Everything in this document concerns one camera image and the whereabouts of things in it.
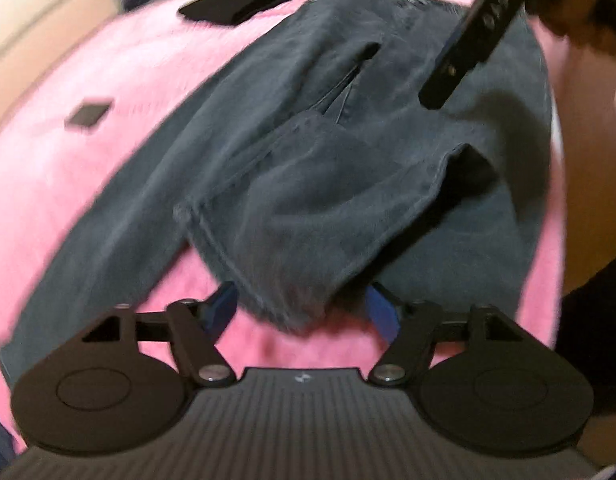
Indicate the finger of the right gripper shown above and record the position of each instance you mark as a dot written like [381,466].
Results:
[471,43]

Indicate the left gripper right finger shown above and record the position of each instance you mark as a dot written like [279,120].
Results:
[479,378]

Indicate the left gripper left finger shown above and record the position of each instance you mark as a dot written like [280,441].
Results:
[125,379]

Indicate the black smartphone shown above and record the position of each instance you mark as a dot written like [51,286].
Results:
[88,114]

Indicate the dark grey jeans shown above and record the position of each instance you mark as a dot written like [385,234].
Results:
[307,168]

